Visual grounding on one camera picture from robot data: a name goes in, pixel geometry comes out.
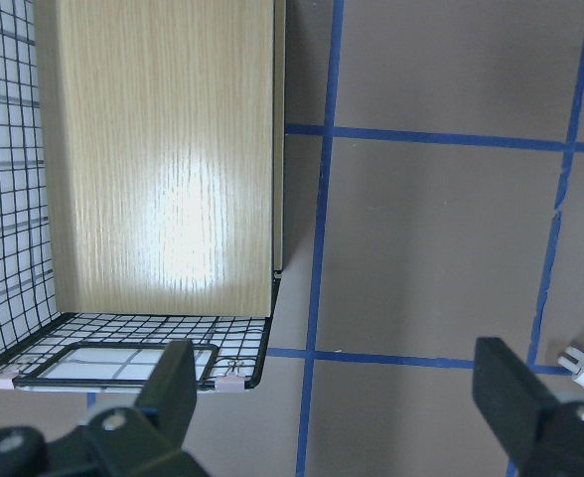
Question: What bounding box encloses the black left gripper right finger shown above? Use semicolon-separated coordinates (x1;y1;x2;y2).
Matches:
472;337;584;476

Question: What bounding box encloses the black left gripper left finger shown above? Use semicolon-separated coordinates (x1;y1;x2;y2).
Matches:
0;341;203;476

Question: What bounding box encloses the pink binder clip right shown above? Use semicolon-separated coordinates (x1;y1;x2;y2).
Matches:
215;361;246;394

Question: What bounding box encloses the pink binder clip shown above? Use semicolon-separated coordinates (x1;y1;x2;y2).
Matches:
215;361;246;394
0;370;26;391

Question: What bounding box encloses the pink binder clip left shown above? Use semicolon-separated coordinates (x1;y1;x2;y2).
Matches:
0;370;26;391

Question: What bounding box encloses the wooden shelf board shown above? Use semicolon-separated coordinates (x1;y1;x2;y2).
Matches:
34;1;285;317

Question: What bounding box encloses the wire mesh shelf rack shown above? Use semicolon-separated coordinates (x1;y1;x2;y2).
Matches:
0;1;272;393

